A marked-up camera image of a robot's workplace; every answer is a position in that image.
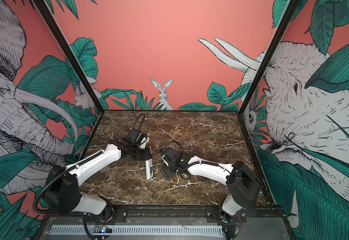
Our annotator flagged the white remote control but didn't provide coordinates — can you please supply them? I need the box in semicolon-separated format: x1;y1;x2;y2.
145;159;153;180

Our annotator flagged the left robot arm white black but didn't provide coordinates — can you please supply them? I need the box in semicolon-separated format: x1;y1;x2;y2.
32;129;152;222

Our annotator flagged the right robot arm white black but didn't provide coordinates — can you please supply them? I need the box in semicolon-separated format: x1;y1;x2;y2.
159;148;262;217

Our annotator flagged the small green circuit board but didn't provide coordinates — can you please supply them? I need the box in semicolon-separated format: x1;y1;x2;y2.
93;225;113;235

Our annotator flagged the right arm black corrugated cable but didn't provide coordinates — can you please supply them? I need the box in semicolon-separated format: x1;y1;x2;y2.
168;139;184;155

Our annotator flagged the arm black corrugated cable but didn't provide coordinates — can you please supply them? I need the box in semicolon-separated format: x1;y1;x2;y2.
131;112;146;133
168;139;184;155

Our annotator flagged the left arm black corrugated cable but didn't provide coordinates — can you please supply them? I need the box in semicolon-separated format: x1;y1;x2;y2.
131;112;146;133

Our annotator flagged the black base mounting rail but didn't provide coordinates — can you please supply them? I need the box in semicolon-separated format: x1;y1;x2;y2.
85;204;286;224

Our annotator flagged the white ribbed cable duct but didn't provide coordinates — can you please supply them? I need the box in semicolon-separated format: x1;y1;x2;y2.
48;225;225;238

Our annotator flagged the left black frame post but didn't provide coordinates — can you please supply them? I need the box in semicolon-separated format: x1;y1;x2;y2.
33;0;104;115

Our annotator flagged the black frame post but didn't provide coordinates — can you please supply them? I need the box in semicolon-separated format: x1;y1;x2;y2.
238;0;300;117
33;0;104;115

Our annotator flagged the right black frame post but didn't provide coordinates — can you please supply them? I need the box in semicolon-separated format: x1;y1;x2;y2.
238;0;300;117

